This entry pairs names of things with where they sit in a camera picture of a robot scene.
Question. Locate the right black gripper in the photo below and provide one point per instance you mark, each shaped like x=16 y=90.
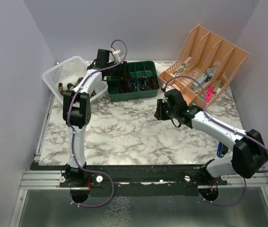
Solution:
x=159 y=113

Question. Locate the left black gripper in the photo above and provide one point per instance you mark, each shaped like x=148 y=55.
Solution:
x=123 y=74

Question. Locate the green compartment tray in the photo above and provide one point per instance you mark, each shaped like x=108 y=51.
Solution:
x=137 y=69

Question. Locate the white plastic basket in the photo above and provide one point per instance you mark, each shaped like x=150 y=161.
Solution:
x=69 y=71

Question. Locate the peach desk organizer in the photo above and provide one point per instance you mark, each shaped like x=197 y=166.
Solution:
x=205 y=67

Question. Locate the brown red patterned tie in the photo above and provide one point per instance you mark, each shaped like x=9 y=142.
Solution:
x=123 y=86

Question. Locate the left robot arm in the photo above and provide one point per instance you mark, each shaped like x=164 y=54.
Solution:
x=77 y=109

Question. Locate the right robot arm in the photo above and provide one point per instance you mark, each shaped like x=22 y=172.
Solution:
x=249 y=154

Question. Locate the brown ties pile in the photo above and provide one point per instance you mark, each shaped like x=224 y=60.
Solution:
x=69 y=86

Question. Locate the blue rolled tie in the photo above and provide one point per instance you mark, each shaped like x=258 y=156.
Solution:
x=133 y=85

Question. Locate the dark orange rolled tie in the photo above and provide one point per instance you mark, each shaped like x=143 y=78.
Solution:
x=142 y=84

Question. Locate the brown rolled tie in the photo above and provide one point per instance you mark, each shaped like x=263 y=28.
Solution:
x=152 y=83

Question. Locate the teal white box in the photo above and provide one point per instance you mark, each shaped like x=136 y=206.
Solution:
x=195 y=87

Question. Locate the pink highlighter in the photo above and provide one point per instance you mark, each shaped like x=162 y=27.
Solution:
x=209 y=93

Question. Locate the round tape tin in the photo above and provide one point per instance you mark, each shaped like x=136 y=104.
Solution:
x=210 y=73

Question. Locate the blue stapler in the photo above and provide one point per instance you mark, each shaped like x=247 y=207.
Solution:
x=221 y=150

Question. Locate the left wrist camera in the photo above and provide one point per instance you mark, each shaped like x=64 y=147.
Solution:
x=117 y=54

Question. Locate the black mounting rail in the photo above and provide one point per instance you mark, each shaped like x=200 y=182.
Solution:
x=128 y=180

